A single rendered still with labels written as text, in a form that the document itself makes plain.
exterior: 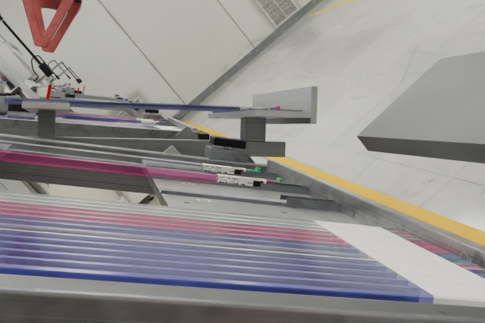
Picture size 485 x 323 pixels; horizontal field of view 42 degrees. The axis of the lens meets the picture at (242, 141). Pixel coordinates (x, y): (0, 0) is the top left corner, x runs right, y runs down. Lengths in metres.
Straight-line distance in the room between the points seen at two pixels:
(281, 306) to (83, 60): 8.11
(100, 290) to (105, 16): 8.15
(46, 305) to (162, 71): 8.14
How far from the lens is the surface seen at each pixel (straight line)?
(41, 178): 0.95
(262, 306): 0.28
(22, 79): 5.29
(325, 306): 0.30
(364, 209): 0.63
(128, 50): 8.37
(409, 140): 1.08
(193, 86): 8.44
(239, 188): 0.75
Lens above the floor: 0.98
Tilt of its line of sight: 12 degrees down
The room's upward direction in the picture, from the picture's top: 39 degrees counter-clockwise
